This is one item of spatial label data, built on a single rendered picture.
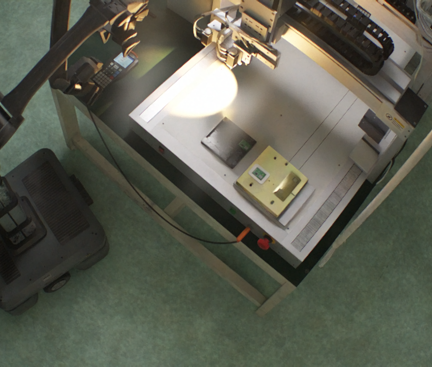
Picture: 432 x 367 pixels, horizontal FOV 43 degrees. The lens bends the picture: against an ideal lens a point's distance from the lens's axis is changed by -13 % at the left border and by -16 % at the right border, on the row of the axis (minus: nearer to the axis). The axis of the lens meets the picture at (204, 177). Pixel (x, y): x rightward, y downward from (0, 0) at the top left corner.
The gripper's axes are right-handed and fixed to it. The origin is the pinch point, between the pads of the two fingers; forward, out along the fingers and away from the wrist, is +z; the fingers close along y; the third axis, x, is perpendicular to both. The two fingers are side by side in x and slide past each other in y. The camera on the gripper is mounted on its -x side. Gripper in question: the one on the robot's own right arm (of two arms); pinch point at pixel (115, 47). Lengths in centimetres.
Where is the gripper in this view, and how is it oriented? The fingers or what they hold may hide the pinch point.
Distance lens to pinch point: 195.1
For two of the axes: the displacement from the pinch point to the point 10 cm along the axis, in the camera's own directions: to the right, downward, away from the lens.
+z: -2.3, 5.3, 8.2
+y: -7.7, -6.1, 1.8
